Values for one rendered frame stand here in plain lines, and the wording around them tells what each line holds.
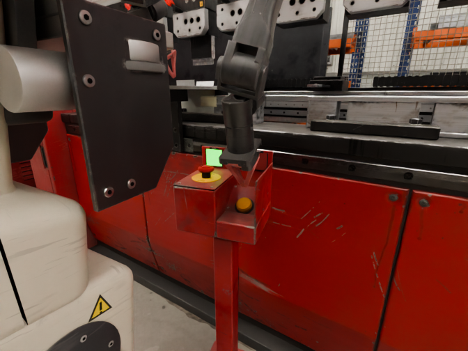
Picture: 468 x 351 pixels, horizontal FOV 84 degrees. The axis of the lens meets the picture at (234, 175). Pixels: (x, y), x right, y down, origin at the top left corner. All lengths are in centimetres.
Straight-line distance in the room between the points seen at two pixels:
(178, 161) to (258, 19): 65
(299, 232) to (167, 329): 78
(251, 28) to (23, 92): 36
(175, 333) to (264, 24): 119
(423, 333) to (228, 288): 51
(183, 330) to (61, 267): 109
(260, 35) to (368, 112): 44
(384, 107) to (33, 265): 78
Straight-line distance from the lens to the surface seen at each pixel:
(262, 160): 68
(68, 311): 30
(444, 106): 82
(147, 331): 136
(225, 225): 60
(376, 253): 80
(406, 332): 93
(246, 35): 49
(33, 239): 25
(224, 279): 75
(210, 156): 72
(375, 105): 82
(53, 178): 171
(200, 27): 105
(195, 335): 131
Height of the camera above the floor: 98
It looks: 18 degrees down
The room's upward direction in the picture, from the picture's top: straight up
